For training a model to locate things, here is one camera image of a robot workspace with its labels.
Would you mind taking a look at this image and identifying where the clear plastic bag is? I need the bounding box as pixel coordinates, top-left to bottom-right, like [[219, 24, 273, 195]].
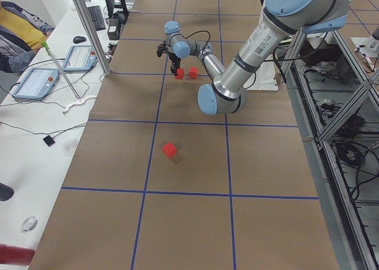
[[62, 138, 78, 156]]

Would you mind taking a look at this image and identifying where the blue teach pendant far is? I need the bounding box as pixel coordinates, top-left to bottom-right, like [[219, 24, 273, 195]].
[[63, 45, 97, 72]]

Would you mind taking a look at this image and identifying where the blue teach pendant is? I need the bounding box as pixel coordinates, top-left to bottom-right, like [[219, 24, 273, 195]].
[[12, 68, 59, 100], [63, 45, 97, 72]]

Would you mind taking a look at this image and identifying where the aluminium frame post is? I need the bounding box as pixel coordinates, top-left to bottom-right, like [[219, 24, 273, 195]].
[[72, 0, 111, 76]]

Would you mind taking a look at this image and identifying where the black power adapter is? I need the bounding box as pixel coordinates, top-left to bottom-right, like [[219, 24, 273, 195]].
[[107, 18, 121, 40]]

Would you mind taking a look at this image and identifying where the red block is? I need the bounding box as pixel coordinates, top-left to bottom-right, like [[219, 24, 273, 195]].
[[189, 67, 198, 79], [174, 68, 185, 80], [162, 142, 178, 158]]

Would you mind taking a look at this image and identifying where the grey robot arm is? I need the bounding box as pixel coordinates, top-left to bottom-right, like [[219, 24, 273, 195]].
[[157, 0, 349, 115]]

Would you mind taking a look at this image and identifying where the small black box device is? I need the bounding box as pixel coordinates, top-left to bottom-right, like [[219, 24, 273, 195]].
[[43, 135, 55, 147]]

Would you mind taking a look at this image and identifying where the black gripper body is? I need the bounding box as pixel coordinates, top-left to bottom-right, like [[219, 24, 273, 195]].
[[156, 41, 178, 63]]

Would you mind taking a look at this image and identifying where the black computer mouse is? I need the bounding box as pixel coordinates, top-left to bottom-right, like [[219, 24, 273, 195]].
[[72, 36, 86, 44]]

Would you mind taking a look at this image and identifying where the blue teach pendant near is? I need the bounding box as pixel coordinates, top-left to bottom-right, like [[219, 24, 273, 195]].
[[12, 68, 59, 100]]

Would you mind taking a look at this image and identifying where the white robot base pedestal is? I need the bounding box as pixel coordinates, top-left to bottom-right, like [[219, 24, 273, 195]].
[[243, 59, 278, 91]]

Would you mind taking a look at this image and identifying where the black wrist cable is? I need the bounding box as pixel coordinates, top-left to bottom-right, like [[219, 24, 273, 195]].
[[185, 30, 214, 57]]

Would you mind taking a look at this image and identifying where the black keyboard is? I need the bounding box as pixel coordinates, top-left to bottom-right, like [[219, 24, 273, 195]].
[[87, 5, 106, 31]]

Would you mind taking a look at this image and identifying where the red cylinder object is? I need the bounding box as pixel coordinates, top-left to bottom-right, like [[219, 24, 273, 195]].
[[1, 244, 35, 266]]

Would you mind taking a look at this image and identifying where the seated person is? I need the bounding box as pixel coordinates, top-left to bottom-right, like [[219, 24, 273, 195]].
[[1, 1, 54, 73]]

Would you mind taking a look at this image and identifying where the metal rod green tip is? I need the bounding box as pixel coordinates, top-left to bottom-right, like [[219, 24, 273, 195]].
[[41, 41, 81, 101]]

